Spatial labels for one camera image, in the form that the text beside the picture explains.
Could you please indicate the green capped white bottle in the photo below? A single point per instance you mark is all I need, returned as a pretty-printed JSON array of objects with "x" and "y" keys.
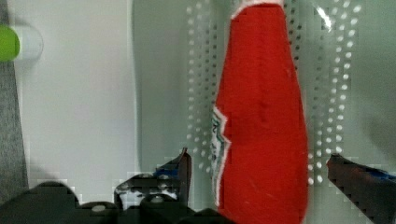
[{"x": 20, "y": 43}]

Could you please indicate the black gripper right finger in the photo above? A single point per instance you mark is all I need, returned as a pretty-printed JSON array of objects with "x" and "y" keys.
[{"x": 372, "y": 190}]

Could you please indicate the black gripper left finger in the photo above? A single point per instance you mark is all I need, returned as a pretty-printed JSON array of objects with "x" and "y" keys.
[{"x": 160, "y": 197}]

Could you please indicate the red felt ketchup bottle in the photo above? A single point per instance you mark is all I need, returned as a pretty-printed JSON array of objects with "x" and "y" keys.
[{"x": 259, "y": 142}]

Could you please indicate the green oval strainer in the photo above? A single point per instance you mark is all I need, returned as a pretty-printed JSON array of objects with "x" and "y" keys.
[{"x": 344, "y": 55}]

